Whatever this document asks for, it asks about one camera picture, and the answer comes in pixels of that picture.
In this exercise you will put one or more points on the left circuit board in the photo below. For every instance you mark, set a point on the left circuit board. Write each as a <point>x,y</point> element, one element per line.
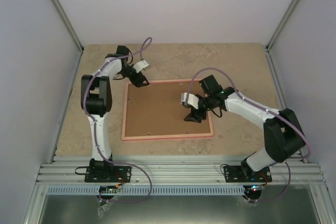
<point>111,189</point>

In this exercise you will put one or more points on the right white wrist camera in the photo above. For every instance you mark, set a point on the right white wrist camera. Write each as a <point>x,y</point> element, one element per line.
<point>189,100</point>

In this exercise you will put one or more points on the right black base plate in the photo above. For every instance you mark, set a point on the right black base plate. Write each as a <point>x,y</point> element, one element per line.
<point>239,174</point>

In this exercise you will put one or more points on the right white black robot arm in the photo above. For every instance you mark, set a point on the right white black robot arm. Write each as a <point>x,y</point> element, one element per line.
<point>283,135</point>

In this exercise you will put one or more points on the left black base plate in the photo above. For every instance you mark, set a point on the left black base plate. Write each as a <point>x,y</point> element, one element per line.
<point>120,172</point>

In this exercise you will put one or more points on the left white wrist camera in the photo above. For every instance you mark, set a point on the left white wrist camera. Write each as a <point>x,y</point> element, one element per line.
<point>142,65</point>

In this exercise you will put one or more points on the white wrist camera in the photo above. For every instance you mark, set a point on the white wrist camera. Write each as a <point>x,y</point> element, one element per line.
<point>189,100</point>
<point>142,65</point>

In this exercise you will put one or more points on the right aluminium corner post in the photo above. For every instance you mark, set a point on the right aluminium corner post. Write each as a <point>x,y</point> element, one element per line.
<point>284,20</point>

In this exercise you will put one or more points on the aluminium corner post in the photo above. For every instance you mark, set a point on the aluminium corner post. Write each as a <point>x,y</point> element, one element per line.
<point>284,20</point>
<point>64,18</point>

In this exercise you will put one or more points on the left aluminium corner post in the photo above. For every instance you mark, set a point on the left aluminium corner post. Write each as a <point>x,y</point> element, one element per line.
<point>64,18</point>

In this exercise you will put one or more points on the blue slotted cable duct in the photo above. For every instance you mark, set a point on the blue slotted cable duct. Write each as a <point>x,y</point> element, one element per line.
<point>160,190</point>

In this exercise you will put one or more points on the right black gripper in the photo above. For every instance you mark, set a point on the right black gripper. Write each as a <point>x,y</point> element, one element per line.
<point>195,115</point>

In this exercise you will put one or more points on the white mat brown backing board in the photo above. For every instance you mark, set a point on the white mat brown backing board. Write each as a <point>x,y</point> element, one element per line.
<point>168,108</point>

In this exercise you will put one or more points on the circuit board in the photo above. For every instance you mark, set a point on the circuit board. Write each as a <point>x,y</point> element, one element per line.
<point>111,189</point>
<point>255,187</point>

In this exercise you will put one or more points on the right circuit board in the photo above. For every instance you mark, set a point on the right circuit board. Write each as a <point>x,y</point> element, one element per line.
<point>255,187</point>

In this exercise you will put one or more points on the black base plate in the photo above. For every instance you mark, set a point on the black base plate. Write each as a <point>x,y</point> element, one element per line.
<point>120,172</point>
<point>239,174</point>

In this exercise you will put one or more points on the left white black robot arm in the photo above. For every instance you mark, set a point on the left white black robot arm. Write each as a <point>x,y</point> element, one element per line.
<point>96,101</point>

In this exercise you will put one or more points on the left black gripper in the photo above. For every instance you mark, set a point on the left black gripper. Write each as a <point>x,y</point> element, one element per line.
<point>142,78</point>

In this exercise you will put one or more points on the pink picture frame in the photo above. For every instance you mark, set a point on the pink picture frame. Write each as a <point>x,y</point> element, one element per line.
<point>168,137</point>

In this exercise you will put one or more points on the aluminium rail platform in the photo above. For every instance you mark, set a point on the aluminium rail platform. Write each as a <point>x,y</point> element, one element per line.
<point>178,170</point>

